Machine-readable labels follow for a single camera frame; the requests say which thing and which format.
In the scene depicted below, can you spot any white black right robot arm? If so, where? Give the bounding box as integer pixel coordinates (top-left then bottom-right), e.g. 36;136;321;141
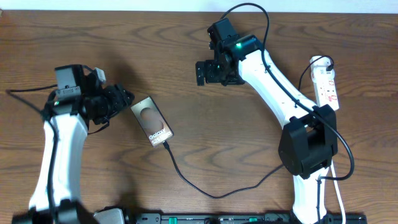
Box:
195;18;338;223

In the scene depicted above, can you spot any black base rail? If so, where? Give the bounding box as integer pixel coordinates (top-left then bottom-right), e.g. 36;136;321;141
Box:
124;212;368;224

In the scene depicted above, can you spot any white usb charger plug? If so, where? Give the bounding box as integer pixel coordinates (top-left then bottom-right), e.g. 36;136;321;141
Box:
310;55;335;82

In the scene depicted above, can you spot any white power strip cord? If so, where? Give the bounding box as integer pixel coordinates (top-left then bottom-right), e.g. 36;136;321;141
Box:
330;161;347;224

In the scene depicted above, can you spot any black usb charging cable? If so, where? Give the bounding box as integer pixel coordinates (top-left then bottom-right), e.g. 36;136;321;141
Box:
162;54;335;199

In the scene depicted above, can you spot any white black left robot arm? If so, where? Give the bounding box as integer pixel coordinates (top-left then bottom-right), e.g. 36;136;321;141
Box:
12;64;134;223

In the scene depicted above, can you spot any white power strip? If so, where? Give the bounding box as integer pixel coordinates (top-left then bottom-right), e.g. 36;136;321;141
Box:
311;66;340;111

